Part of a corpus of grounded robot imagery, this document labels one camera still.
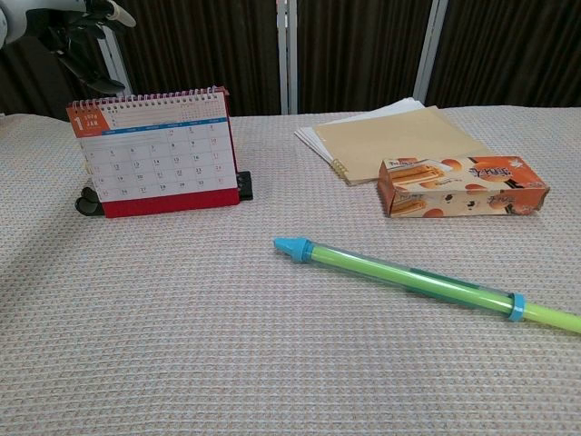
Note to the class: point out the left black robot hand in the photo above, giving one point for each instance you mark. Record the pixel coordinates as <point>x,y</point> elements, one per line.
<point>75,41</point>

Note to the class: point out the black clip stand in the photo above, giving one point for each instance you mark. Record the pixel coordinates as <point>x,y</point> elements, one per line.
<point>87,204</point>

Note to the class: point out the white folding screen frame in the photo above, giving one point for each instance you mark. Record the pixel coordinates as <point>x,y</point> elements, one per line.
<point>285,54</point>

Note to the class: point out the orange snack box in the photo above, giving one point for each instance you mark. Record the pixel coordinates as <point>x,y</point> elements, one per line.
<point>458,186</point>

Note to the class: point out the white loose paper sheets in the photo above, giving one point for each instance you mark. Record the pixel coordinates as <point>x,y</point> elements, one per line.
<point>318,134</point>

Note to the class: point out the kraft cover spiral notebook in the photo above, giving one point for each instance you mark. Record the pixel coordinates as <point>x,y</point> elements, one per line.
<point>399,136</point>

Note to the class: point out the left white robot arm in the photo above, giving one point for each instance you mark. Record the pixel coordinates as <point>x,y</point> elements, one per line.
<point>5,20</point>

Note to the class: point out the green and blue water squirter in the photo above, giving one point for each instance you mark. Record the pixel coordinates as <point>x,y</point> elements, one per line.
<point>408,277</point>

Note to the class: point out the woven beige tablecloth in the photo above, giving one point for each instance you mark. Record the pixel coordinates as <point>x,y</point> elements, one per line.
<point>227,318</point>

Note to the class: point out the red spiral desk calendar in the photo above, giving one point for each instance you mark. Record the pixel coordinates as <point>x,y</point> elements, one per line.
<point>159,159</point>

